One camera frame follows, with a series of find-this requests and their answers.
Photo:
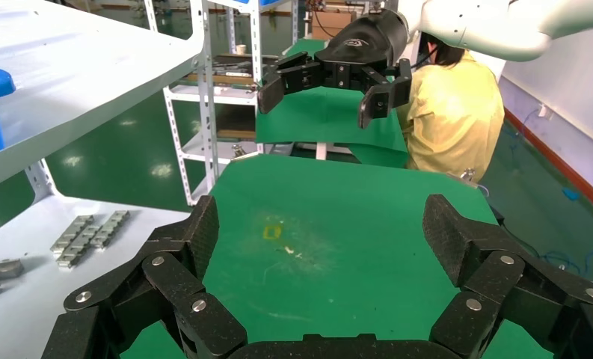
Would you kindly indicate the white paper cup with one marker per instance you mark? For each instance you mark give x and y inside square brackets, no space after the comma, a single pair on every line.
[240,49]

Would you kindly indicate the pile of dark metal parts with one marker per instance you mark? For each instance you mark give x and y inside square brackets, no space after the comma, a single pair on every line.
[236,67]

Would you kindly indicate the brown cardboard box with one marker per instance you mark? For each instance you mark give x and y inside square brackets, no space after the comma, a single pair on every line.
[332,24]

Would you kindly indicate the white wall socket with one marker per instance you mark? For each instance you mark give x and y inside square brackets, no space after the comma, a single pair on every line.
[544,110]

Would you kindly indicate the silver table clamp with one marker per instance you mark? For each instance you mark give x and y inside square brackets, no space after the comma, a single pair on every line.
[467,176]
[239,151]

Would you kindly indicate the small blue floor object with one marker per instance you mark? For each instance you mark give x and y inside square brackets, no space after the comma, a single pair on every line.
[571,194]

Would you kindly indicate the white metal shelf rack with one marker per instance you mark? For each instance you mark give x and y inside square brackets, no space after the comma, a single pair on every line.
[78,74]

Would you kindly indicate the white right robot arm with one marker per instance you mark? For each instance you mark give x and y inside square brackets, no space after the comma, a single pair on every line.
[474,25]

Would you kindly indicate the white slotted storage rack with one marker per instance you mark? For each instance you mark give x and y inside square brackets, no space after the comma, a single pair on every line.
[217,94]

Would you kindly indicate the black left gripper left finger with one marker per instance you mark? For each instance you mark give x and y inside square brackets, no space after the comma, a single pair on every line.
[177,277]

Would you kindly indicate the person in yellow shirt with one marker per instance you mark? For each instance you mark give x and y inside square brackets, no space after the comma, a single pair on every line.
[454,119]

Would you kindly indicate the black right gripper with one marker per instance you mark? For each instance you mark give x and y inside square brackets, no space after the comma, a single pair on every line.
[365,44]

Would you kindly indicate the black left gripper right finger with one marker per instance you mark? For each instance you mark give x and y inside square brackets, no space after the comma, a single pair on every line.
[494,277]

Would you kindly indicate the ridged silver metal bar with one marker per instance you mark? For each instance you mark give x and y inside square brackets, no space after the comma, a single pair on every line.
[71,233]
[79,246]
[110,229]

